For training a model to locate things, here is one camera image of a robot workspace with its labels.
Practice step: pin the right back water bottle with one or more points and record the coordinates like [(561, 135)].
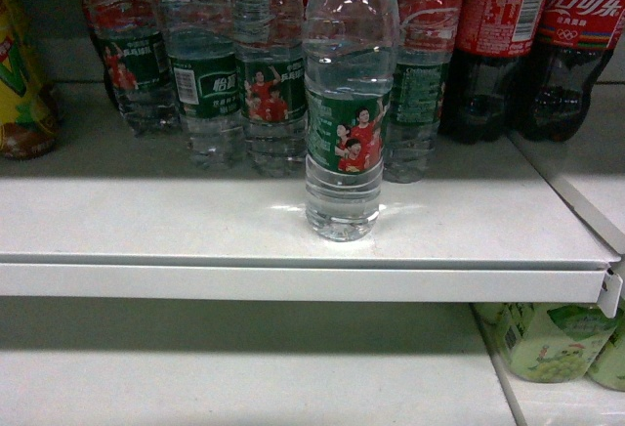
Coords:
[(427, 30)]

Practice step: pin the cola bottle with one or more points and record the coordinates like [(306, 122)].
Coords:
[(493, 38), (573, 44)]

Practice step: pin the middle back water bottle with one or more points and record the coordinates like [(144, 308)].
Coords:
[(270, 74)]

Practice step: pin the yellow iced tea bottle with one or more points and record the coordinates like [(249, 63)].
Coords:
[(29, 112)]

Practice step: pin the right cola bottle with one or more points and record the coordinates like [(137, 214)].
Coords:
[(573, 44)]

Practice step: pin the left cola bottle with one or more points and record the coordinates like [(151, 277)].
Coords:
[(493, 38)]

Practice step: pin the white metal shelf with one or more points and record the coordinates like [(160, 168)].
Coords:
[(109, 215)]

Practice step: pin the barcode label water bottle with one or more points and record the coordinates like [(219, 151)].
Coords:
[(199, 44)]

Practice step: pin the far left water bottle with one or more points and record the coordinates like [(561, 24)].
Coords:
[(134, 54)]

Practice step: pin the clear water bottle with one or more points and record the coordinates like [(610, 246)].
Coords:
[(350, 59)]

